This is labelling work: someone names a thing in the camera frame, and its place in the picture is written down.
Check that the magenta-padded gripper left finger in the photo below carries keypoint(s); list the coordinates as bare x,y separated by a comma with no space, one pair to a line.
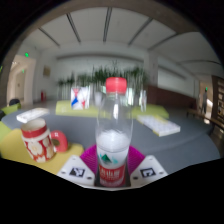
76,171

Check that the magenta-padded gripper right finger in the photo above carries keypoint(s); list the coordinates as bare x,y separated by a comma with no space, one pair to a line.
148,172

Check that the clear red-capped water bottle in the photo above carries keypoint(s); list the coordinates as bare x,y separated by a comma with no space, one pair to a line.
113,133

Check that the small clear water bottle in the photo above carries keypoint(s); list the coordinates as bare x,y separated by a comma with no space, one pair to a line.
143,100

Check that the white yellow booklet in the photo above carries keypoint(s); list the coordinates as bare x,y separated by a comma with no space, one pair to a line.
159,125

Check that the red white floral mug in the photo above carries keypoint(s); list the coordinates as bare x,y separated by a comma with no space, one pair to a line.
36,141

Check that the white open magazine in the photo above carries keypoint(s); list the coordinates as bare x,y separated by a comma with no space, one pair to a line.
32,115

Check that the white red blue cube box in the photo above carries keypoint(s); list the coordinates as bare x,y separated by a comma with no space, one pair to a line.
80,98

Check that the long wooden bench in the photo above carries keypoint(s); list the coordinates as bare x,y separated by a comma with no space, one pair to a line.
203,118

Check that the red fire extinguisher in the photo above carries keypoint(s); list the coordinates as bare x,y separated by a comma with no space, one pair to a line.
42,96

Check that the lime green ottoman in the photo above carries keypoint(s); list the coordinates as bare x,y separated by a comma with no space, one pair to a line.
11,109

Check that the black bag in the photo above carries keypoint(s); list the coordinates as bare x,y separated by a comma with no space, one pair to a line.
14,102

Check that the row of potted green plants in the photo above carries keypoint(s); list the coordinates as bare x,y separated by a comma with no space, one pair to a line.
100,75

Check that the wooden shelf unit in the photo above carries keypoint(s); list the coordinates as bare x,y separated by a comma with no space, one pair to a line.
218,96

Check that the green exit sign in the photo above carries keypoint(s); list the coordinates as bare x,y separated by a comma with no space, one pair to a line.
26,54

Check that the framed wall picture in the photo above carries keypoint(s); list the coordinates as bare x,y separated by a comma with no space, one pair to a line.
46,71

